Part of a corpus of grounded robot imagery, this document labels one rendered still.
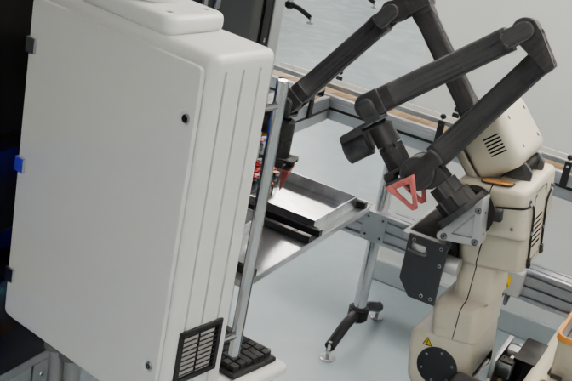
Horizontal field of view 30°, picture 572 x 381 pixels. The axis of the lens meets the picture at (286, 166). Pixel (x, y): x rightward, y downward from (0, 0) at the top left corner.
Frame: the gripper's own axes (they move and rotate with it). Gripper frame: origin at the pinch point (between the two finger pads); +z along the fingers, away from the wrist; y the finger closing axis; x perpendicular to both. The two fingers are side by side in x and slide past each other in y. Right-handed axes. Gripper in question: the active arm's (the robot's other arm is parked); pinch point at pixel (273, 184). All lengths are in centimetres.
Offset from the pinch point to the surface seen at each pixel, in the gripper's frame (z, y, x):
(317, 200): 4.1, -12.0, -8.2
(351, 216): 4.3, -23.2, -3.7
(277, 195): 4.2, -1.0, -4.0
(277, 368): 13, -24, 73
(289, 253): 4.8, -14.1, 30.5
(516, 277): 38, -74, -74
